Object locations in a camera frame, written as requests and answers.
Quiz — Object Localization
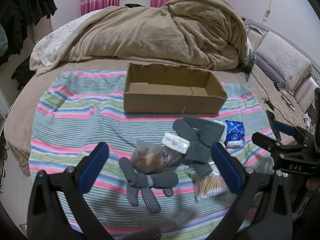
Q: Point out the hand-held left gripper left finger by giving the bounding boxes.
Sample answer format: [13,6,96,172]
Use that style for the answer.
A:
[27,142,113,240]

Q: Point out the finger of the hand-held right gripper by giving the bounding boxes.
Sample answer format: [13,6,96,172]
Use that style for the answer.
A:
[252,132,285,156]
[265,109,313,143]

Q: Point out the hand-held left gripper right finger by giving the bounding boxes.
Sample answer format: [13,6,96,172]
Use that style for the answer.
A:
[207,142,294,240]

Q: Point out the clear bag of cotton swabs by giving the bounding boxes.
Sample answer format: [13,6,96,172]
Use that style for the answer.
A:
[185,164,229,202]

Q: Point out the blue tissue packet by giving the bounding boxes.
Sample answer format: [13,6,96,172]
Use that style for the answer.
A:
[223,120,245,148]

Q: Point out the grey dotted gloves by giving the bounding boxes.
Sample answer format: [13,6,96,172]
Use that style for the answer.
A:
[119,157,179,214]

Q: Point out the clear snack bag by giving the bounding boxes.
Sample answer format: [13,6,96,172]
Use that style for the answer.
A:
[130,140,183,174]

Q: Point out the white packet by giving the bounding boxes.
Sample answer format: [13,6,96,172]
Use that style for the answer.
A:
[161,133,190,154]

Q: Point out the cardboard box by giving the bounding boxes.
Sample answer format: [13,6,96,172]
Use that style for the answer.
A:
[123,63,228,115]

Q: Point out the striped pastel towel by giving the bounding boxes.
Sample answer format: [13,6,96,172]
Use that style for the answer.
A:
[29,70,278,240]

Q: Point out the grey-blue pillow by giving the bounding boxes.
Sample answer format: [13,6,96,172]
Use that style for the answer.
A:
[254,54,286,88]

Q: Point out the beige floral pillow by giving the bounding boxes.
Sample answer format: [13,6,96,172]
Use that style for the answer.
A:
[254,31,313,93]

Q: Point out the black tablet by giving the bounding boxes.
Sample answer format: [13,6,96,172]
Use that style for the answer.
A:
[246,49,257,82]

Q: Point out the bed with beige sheet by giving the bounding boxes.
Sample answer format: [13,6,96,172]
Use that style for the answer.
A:
[4,55,315,180]

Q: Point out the grey headboard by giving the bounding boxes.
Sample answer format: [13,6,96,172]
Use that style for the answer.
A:
[244,19,320,77]

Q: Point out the black bag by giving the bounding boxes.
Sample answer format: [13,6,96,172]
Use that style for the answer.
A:
[11,55,34,90]

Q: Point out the white floral quilt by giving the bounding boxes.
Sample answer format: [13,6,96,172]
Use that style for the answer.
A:
[30,12,100,77]

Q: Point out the beige fleece blanket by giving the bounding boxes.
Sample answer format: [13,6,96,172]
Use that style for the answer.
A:
[67,0,248,71]

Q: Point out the hanging dark clothes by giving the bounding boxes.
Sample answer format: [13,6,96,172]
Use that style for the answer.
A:
[0,0,58,65]

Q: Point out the black cable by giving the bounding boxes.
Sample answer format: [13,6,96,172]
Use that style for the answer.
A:
[250,67,275,110]

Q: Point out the white wall cable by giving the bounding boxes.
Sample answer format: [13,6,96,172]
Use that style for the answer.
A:
[262,0,275,23]

